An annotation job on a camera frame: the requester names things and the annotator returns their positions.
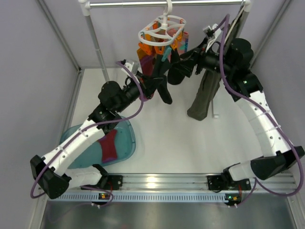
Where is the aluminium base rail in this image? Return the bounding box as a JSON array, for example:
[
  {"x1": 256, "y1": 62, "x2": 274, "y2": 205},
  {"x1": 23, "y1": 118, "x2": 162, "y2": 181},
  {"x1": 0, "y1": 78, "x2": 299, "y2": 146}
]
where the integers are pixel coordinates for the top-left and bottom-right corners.
[{"x1": 39, "y1": 173, "x2": 298, "y2": 194}]

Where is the white clip hanger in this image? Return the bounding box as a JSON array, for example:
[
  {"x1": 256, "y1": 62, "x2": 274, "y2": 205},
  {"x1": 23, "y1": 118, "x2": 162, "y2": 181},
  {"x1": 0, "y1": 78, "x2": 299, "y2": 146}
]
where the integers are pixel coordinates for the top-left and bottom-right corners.
[{"x1": 138, "y1": 0, "x2": 186, "y2": 47}]

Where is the silver clothes rack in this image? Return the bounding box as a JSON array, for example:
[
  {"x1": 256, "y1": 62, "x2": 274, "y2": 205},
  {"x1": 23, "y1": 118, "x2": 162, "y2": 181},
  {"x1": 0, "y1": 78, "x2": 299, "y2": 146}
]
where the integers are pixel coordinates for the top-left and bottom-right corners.
[{"x1": 78, "y1": 0, "x2": 253, "y2": 119}]

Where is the white garment hanger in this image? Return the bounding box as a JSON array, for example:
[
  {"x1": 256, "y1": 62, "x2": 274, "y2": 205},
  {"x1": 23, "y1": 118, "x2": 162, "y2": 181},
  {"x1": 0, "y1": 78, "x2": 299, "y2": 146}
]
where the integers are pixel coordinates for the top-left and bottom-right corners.
[{"x1": 225, "y1": 5, "x2": 245, "y2": 40}]

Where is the teal clothes peg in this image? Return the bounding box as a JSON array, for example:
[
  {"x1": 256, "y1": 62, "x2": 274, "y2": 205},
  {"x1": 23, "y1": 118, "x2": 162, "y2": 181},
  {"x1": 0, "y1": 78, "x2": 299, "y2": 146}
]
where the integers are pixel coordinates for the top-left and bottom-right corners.
[{"x1": 162, "y1": 47, "x2": 172, "y2": 62}]

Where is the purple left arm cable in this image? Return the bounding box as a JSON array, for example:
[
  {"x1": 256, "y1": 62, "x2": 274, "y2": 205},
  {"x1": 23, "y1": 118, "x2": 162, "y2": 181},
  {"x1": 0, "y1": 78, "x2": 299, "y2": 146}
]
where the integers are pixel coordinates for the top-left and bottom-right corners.
[{"x1": 30, "y1": 61, "x2": 145, "y2": 200}]

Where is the orange clothes peg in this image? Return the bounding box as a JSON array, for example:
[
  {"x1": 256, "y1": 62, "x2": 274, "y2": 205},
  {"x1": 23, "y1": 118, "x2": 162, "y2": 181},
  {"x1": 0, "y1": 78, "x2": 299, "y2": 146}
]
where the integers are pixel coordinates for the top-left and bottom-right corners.
[{"x1": 154, "y1": 46, "x2": 165, "y2": 55}]

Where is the grey slotted cable duct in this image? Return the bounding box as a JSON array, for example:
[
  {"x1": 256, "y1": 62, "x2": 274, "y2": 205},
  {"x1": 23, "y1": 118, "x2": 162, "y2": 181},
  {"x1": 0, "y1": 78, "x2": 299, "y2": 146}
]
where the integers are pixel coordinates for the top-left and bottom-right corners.
[{"x1": 56, "y1": 192, "x2": 239, "y2": 203}]

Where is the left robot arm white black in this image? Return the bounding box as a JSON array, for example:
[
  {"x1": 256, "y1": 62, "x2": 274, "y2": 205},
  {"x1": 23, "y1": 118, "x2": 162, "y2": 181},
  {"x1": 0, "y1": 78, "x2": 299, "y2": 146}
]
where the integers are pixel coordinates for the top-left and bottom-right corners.
[{"x1": 30, "y1": 75, "x2": 164, "y2": 199}]

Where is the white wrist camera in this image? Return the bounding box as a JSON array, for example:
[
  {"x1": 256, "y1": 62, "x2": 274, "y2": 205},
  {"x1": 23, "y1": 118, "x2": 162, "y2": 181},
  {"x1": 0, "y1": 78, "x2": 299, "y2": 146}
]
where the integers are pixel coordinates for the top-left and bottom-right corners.
[
  {"x1": 203, "y1": 24, "x2": 222, "y2": 52},
  {"x1": 121, "y1": 60, "x2": 140, "y2": 76}
]

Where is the olive green hanging garment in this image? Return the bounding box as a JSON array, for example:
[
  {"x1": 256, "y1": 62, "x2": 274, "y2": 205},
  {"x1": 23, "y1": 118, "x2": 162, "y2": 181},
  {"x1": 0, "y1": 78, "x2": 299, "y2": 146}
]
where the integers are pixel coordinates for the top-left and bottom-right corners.
[{"x1": 187, "y1": 70, "x2": 221, "y2": 121}]

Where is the black sock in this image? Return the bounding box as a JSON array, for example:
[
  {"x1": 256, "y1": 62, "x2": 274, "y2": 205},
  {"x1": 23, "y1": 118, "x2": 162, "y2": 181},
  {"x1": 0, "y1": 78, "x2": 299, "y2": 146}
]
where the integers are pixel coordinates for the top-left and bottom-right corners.
[
  {"x1": 167, "y1": 50, "x2": 191, "y2": 85},
  {"x1": 152, "y1": 54, "x2": 173, "y2": 104}
]

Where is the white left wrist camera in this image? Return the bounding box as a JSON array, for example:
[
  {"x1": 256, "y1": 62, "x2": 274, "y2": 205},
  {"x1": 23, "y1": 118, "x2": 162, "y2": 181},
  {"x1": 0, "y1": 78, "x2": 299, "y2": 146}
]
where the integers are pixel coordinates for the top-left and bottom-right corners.
[{"x1": 121, "y1": 60, "x2": 140, "y2": 76}]

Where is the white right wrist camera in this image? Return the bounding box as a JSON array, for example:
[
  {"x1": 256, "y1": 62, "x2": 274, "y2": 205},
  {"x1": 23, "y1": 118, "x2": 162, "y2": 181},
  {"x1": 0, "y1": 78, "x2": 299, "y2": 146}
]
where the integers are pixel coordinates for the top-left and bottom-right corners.
[{"x1": 203, "y1": 24, "x2": 222, "y2": 52}]

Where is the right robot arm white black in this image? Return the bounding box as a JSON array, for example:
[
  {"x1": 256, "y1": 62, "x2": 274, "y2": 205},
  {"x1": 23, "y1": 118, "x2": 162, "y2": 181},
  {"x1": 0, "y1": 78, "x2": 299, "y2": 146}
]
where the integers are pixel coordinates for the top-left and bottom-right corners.
[{"x1": 178, "y1": 38, "x2": 305, "y2": 186}]

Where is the pink patterned sock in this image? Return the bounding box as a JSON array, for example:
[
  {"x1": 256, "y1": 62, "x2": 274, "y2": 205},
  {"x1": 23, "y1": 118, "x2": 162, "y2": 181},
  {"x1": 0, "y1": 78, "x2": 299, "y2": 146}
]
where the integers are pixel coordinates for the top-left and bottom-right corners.
[{"x1": 178, "y1": 32, "x2": 189, "y2": 54}]

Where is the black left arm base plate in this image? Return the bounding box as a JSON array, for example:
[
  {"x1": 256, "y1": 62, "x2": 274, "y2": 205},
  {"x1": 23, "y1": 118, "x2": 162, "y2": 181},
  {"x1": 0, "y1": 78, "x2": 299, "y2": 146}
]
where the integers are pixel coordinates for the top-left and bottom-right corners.
[{"x1": 96, "y1": 175, "x2": 123, "y2": 191}]

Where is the teal plastic basin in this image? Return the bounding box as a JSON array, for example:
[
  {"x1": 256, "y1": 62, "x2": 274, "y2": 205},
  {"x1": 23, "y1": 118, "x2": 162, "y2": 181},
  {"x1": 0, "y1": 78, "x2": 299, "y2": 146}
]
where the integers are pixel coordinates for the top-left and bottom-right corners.
[{"x1": 69, "y1": 120, "x2": 136, "y2": 169}]

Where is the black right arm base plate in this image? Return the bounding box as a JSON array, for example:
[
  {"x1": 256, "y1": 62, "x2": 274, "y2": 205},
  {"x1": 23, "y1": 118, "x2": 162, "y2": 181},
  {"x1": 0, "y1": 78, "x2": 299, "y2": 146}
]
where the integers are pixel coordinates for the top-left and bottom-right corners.
[{"x1": 207, "y1": 174, "x2": 252, "y2": 191}]

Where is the maroon purple orange hanging sock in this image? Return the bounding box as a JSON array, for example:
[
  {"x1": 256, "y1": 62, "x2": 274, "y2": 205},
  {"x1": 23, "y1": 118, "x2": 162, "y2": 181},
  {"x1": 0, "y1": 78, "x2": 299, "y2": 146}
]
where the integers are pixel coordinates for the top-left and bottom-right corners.
[{"x1": 137, "y1": 42, "x2": 156, "y2": 76}]

